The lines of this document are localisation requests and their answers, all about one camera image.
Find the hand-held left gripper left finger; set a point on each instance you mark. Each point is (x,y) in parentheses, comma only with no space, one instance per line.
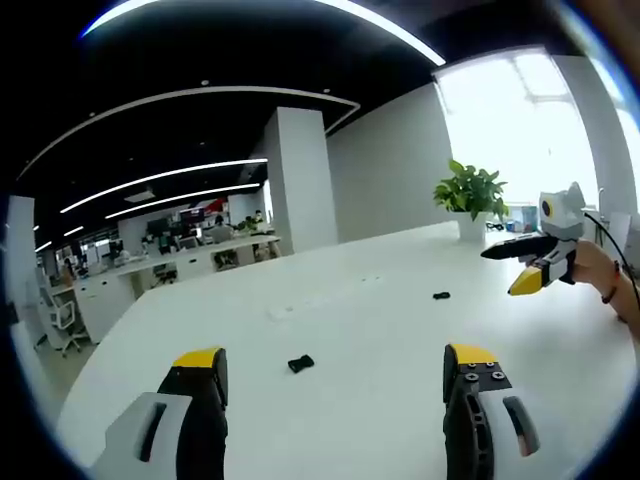
(165,425)

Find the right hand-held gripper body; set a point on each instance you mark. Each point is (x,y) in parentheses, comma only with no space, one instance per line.
(562,212)

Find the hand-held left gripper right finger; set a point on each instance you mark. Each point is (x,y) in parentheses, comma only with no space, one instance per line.
(492,430)

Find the black plastic buckle part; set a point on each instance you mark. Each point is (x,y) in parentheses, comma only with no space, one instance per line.
(301,363)
(442,295)

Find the person's right hand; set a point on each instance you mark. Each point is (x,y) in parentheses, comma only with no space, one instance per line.
(592,267)

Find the potted green plant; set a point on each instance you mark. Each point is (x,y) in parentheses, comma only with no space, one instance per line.
(472,200)

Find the white office chair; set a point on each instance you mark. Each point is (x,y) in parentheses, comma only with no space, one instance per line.
(62,317)

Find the long white office desk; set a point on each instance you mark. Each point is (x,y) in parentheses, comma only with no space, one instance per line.
(150,272)

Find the ceiling light strip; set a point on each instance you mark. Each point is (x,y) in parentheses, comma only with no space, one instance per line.
(182,198)
(390,25)
(165,176)

